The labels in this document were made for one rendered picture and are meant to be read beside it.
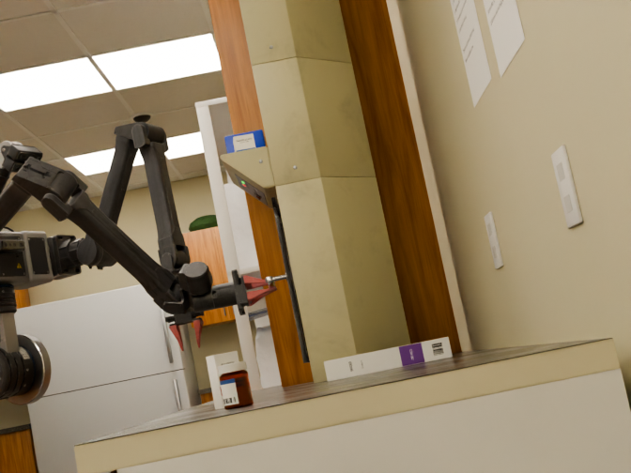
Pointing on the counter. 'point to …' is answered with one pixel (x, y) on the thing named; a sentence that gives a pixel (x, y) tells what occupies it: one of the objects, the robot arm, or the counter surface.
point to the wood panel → (269, 256)
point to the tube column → (294, 30)
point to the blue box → (245, 134)
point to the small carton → (243, 143)
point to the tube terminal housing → (330, 209)
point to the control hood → (252, 170)
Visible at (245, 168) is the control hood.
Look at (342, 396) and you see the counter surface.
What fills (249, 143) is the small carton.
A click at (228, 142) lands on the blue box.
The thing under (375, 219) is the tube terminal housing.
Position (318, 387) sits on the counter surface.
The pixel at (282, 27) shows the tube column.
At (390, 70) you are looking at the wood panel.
